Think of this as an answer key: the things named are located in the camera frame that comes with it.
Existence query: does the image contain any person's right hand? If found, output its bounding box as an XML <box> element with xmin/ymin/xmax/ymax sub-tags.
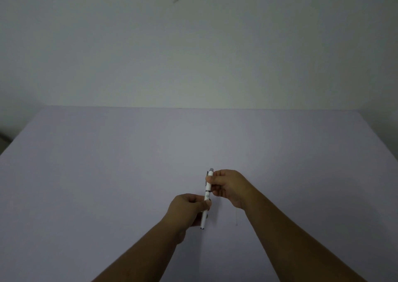
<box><xmin>205</xmin><ymin>169</ymin><xmax>257</xmax><ymax>211</ymax></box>

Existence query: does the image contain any person's left hand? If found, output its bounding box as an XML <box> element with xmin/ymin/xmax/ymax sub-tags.
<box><xmin>161</xmin><ymin>193</ymin><xmax>212</xmax><ymax>245</ymax></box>

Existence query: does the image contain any white pen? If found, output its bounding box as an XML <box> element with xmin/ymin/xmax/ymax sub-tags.
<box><xmin>200</xmin><ymin>168</ymin><xmax>214</xmax><ymax>230</ymax></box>

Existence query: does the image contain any person's right forearm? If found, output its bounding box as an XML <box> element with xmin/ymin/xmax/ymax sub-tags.
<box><xmin>243</xmin><ymin>191</ymin><xmax>368</xmax><ymax>282</ymax></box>

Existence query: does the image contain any person's left forearm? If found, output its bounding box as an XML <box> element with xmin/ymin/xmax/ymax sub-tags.
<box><xmin>91</xmin><ymin>221</ymin><xmax>178</xmax><ymax>282</ymax></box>

